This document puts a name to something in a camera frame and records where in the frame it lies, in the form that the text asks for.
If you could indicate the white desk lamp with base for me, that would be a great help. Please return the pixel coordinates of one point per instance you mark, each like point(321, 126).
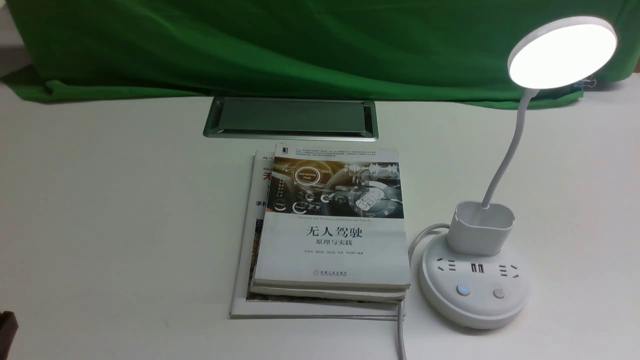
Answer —
point(469, 274)

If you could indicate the white self-driving book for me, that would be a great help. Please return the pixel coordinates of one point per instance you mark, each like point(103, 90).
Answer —
point(334, 219)

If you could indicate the large bottom white magazine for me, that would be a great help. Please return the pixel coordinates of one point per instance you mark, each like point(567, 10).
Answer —
point(249, 305)

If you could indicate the middle book in stack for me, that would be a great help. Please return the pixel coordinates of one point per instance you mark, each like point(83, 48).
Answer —
point(329, 294)

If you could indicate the green backdrop cloth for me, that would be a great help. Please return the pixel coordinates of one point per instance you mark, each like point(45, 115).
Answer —
point(388, 50)

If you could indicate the binder clip on cloth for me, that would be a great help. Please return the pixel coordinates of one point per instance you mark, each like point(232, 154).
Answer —
point(585, 84)

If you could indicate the dark brown object at edge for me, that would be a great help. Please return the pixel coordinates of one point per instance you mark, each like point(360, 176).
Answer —
point(8, 329)

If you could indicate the silver desk cable grommet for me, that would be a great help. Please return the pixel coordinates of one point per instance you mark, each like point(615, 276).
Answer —
point(292, 119)

